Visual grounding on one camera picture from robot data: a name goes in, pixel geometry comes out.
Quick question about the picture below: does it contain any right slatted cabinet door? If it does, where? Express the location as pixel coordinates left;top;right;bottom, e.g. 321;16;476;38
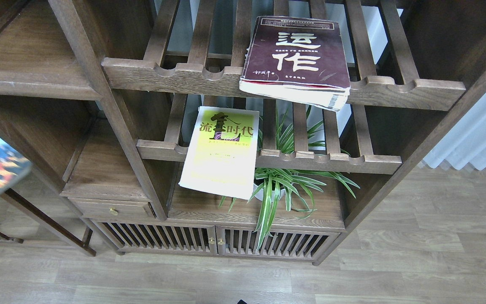
216;226;339;261

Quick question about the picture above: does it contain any slatted cabinet door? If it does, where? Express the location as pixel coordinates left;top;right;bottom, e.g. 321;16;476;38
94;221;218;255
216;226;339;261

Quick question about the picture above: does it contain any white plant pot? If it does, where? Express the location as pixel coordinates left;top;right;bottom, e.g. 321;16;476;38
253;183;286;201

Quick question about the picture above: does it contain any green spider plant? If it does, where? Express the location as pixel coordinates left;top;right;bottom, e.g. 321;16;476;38
219;105;360;250

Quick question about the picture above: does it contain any left slatted cabinet door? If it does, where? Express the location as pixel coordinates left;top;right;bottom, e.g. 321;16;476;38
94;221;218;255

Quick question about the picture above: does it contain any yellow white book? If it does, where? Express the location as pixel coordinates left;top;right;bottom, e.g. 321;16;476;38
179;106;259;200

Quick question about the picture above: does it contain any dark wooden bookshelf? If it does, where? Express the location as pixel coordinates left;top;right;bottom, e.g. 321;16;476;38
0;0;486;266

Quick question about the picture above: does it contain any wooden drawer brass knob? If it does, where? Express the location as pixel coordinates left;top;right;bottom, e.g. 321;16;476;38
69;198;155;219

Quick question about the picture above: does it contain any maroon thick book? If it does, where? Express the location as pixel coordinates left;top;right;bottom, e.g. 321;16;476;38
239;16;351;111

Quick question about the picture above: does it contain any dark wooden side furniture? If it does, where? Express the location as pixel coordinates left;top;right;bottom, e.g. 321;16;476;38
0;188;96;257

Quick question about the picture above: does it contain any white curtain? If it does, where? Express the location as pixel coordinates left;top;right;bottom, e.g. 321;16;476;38
423;93;486;171

